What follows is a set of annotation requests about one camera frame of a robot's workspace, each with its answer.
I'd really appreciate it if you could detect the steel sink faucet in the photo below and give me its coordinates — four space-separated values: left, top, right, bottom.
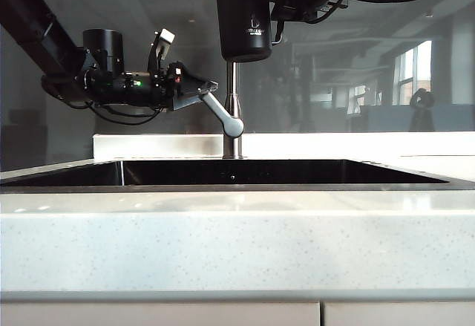
222 0 245 160

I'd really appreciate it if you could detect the narrow beige cabinet door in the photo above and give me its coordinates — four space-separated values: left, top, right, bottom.
324 302 475 326

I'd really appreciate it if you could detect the black sink basin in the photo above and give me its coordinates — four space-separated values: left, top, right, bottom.
0 158 475 194

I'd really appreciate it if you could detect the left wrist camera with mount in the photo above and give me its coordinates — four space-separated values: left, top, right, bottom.
147 28 176 80

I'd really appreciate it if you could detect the steel faucet lever handle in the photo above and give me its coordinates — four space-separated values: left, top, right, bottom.
199 88 245 138

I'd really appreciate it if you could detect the wide beige cabinet door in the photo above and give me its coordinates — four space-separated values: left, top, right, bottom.
0 301 322 326

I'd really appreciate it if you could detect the white backsplash ledge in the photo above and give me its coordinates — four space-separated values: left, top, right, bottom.
92 131 475 162

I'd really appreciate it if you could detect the black mug with white print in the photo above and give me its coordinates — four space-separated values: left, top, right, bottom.
216 0 286 63

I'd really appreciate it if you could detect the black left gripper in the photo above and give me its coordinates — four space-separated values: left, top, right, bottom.
124 65 220 112

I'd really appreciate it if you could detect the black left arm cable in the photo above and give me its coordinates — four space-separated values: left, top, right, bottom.
40 75 161 125

